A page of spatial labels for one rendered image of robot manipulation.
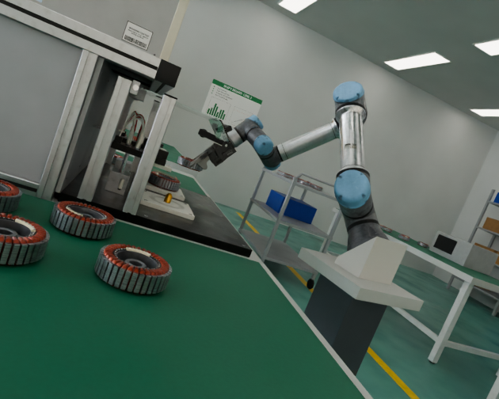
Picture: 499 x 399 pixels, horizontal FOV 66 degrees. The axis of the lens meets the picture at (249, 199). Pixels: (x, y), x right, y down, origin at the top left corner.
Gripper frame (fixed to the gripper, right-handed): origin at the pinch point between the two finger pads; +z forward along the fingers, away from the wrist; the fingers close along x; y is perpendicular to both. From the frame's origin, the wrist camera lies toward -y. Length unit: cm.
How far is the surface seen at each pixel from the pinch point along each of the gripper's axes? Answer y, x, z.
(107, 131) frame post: -21, -78, 6
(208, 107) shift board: -26, 482, -57
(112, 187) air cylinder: -11, -62, 17
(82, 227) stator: -8, -97, 17
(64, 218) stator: -11, -98, 18
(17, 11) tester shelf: -47, -83, 5
